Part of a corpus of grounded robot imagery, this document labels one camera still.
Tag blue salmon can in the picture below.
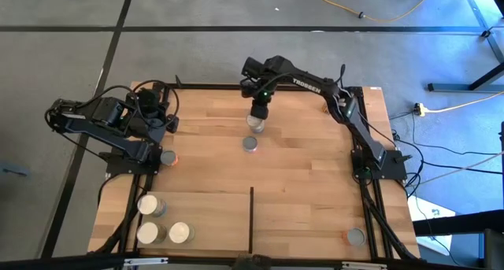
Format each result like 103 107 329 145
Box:
241 135 260 153

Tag white-lidded jar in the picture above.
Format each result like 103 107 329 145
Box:
136 194 169 219

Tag tall red and white can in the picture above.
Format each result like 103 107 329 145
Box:
168 221 196 245

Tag spicy black beans can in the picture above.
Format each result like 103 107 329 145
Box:
341 227 368 248

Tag white paper sheet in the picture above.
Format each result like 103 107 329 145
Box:
406 194 458 257

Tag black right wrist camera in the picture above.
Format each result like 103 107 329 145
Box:
250 98 271 122

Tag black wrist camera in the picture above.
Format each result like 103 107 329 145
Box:
250 98 271 122
166 114 181 135

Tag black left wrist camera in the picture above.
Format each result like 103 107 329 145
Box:
166 114 181 135

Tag black left wrist camera cable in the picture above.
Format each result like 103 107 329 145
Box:
132 79 182 124

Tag black aluminium table frame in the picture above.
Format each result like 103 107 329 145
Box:
117 82 419 263

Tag black right arm cable loop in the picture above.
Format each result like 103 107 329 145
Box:
335 63 348 87

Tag black cable bundle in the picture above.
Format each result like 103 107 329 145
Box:
94 175 139 256
357 175 419 261

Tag yellow floor cable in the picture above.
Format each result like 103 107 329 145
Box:
314 0 439 24

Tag silver rig bracket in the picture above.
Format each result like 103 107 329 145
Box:
123 257 169 268
340 261 390 270

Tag yellow extension cord with plug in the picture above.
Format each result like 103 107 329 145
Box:
413 90 504 118

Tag black camera rig frame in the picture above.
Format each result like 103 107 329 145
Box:
0 208 504 270

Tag black metal stand frame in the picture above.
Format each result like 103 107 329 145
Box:
426 0 504 94

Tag black floor cable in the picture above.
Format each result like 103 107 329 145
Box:
391 111 504 158
404 158 504 199

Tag grey floor cable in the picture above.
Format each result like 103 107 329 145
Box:
416 150 504 185

